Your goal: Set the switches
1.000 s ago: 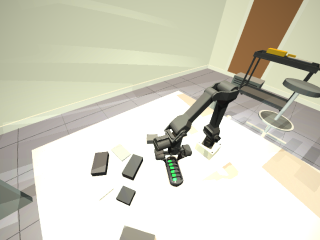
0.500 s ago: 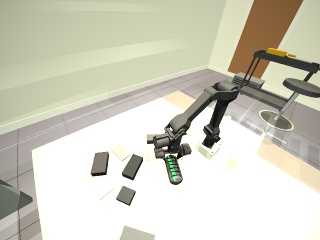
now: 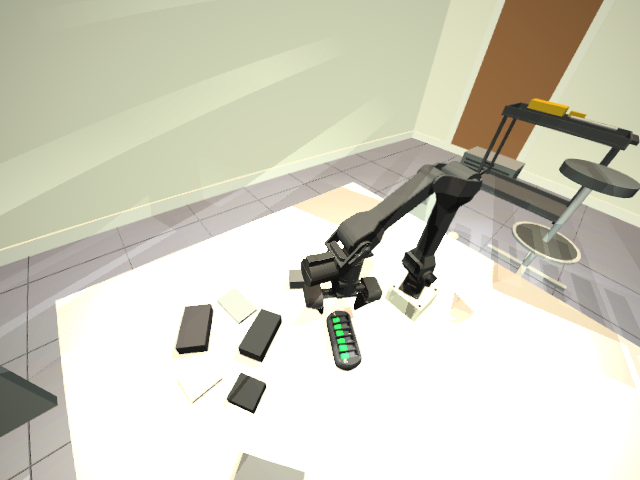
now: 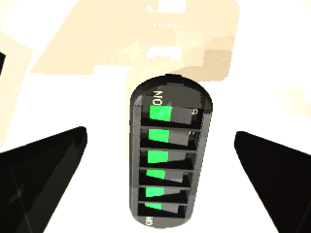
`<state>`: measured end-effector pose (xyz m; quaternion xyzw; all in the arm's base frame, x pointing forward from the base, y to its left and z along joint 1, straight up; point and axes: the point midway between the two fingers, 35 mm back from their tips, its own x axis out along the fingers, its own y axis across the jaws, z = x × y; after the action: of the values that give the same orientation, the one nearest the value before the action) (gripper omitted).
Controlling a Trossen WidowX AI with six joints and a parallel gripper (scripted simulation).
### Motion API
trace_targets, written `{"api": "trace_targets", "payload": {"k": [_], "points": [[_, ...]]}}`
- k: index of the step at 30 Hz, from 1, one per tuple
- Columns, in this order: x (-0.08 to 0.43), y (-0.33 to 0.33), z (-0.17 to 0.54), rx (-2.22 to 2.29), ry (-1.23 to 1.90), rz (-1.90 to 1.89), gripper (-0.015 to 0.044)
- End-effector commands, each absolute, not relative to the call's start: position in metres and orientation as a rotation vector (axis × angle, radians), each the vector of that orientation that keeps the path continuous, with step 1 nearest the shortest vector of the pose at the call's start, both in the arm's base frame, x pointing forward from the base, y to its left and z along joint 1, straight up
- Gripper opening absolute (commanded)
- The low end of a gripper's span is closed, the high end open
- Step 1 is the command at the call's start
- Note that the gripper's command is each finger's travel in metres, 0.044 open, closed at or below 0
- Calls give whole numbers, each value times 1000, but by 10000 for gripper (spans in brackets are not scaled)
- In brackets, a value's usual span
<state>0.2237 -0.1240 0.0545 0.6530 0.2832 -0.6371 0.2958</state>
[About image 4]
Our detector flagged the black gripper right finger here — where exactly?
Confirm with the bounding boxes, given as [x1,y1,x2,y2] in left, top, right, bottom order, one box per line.
[233,131,311,233]

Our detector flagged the dark grey rectangular block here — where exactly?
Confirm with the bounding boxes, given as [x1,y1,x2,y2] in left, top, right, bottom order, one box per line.
[0,51,7,76]

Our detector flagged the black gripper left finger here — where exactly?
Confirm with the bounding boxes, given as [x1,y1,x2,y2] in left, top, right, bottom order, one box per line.
[0,126,88,233]

